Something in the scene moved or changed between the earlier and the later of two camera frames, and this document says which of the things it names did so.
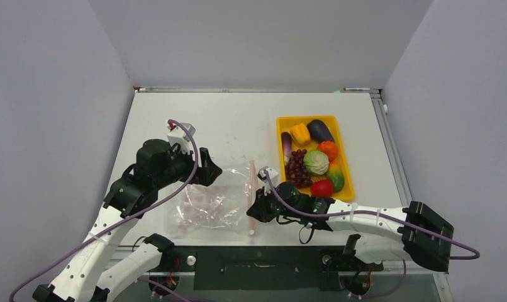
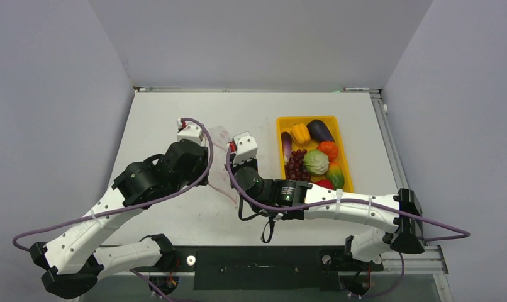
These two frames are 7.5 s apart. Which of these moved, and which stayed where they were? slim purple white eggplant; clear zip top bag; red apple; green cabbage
Moved: clear zip top bag
Stayed: green cabbage; slim purple white eggplant; red apple
